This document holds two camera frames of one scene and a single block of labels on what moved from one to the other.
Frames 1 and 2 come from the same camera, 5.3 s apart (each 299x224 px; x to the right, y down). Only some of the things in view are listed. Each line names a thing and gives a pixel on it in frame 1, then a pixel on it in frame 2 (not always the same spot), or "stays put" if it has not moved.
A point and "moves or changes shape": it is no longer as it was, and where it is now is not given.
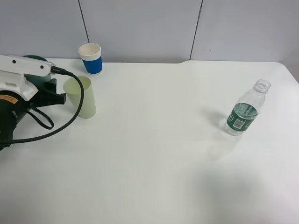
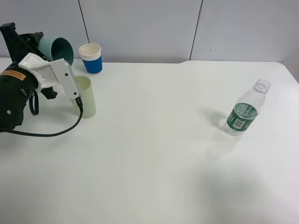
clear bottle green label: (245, 111) stays put
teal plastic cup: (39, 80) moves or changes shape
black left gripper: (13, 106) to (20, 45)
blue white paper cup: (90, 54) stays put
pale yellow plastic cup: (72, 87) stays put
